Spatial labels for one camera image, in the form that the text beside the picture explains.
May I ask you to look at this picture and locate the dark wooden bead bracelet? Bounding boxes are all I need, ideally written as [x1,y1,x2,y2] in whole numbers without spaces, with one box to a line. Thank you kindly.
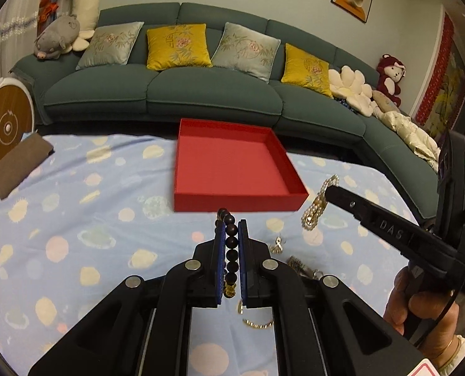
[215,207,241,298]

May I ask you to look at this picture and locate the gold woven cuff bangle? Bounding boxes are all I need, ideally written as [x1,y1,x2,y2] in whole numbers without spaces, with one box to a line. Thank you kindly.
[236,300,274,330]

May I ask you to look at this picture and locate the white pearl bracelet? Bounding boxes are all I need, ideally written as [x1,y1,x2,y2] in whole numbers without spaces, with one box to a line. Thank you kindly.
[300,174,341,231]

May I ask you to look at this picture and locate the gold and silver wristwatch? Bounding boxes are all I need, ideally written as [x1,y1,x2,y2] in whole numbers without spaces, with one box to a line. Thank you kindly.
[286,256,324,280]

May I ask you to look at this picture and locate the person's right hand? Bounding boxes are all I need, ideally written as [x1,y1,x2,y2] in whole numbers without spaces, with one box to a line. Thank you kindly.
[383,267,459,361]

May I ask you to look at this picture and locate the silver rhinestone earring left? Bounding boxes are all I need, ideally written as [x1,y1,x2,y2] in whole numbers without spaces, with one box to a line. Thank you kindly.
[269,236,285,255]

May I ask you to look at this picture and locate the cream satin quilt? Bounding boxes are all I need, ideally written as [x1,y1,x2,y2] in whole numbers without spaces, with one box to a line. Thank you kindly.
[374,108,441,172]

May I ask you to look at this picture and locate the red shallow cardboard box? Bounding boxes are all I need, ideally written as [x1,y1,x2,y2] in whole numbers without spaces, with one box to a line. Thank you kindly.
[173,119,308,212]

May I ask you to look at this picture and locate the beige small plush cushion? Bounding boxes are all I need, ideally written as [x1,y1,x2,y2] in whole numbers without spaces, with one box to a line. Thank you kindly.
[372,90,400,113]

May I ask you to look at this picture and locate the gold wrist bangle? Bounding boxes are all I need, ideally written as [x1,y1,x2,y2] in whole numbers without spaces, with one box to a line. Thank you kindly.
[431,334,461,372]

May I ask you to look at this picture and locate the blue planet print bedsheet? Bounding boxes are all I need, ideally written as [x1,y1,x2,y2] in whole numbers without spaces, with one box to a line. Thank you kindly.
[0,135,417,375]

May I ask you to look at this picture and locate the red plush monkey toy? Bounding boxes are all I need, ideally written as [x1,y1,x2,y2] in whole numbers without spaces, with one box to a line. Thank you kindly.
[376,54,406,107]

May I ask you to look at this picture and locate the cream flower shaped cushion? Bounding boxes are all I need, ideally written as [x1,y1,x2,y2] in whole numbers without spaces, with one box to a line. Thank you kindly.
[328,65,377,117]

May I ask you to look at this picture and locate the dark green curved sofa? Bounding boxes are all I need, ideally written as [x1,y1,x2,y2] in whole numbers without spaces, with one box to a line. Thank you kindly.
[11,2,441,220]

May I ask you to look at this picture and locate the yellow embroidered cushion right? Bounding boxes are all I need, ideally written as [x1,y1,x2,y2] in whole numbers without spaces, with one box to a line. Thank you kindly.
[281,43,333,98]

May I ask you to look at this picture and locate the yellow embroidered cushion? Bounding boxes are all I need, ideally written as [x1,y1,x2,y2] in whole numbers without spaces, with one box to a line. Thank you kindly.
[146,24,213,71]
[281,43,333,98]

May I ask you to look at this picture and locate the grey embroidered cushion right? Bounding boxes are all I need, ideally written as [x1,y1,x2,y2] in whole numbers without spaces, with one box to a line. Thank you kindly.
[211,22,281,82]

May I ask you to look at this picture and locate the grey embroidered cushion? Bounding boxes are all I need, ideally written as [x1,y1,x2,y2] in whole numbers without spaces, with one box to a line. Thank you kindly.
[75,21,144,71]
[211,22,281,82]

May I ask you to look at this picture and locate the yellow embroidered cushion left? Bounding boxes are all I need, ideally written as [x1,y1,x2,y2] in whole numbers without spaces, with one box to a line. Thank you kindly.
[146,24,213,71]

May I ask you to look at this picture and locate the brown suede cloth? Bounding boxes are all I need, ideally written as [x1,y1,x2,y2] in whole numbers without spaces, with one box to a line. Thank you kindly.
[0,133,54,200]

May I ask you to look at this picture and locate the grey embroidered cushion left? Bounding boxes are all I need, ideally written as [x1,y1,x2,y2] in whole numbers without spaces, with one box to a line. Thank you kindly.
[75,21,144,71]

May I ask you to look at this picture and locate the white round wood-faced device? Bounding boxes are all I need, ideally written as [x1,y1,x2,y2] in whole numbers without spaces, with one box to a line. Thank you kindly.
[0,77,34,160]

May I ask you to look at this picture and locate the grey plush pig toy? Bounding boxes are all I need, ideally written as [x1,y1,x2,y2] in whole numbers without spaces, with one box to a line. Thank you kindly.
[34,15,81,60]

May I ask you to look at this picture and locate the white long plush toy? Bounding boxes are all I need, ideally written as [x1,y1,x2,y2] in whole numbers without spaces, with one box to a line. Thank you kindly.
[71,0,99,52]

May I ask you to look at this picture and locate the white sheer curtain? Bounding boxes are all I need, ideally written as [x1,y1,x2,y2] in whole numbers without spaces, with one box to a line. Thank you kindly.
[0,0,40,77]

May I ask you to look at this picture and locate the red orange plush toy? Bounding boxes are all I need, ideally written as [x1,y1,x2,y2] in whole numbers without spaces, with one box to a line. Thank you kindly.
[37,0,58,34]

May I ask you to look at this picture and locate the red gold wall hanging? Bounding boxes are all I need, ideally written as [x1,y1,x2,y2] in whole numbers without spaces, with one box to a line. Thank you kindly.
[414,14,465,144]

